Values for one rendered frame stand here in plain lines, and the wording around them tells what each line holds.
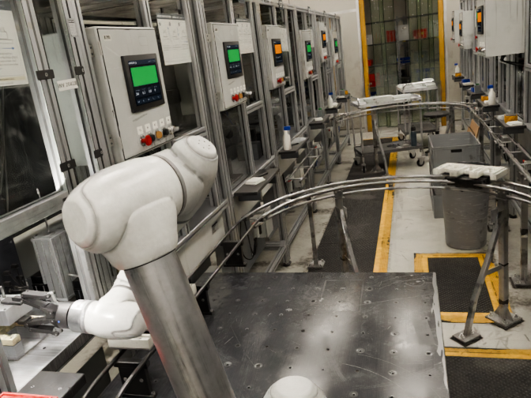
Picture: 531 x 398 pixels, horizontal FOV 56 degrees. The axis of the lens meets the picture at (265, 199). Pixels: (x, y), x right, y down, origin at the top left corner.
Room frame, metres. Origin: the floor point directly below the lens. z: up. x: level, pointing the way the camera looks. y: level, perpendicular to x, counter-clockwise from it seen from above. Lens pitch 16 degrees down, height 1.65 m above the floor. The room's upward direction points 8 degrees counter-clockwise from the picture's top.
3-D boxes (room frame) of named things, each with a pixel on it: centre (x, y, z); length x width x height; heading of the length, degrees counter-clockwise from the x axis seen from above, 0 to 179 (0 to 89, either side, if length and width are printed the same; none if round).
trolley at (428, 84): (7.54, -2.47, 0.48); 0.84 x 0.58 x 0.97; 171
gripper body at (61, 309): (1.28, 0.61, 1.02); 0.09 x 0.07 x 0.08; 73
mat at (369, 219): (5.61, -1.22, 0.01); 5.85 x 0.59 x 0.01; 163
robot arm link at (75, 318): (1.26, 0.54, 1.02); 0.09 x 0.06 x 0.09; 163
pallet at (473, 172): (2.70, -1.16, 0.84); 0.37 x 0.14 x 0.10; 41
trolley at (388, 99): (6.45, -1.70, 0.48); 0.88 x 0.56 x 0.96; 91
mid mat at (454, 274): (3.03, -1.20, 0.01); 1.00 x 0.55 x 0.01; 163
